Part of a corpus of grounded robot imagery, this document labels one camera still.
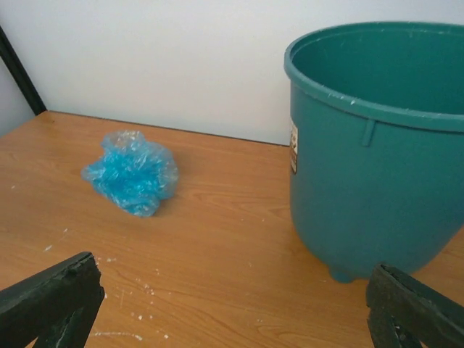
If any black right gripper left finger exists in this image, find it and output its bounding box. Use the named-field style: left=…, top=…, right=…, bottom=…
left=1, top=252, right=104, bottom=347

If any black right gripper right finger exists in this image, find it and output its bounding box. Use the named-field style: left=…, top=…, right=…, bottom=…
left=366, top=264, right=463, bottom=348

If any blue plastic trash bag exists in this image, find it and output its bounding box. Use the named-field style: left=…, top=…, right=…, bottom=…
left=81, top=130, right=180, bottom=218

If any teal plastic trash bin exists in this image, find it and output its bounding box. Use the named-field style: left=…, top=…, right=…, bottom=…
left=284, top=22, right=463, bottom=283

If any black frame post left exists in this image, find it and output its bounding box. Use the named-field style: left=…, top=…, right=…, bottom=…
left=0, top=28, right=47, bottom=116

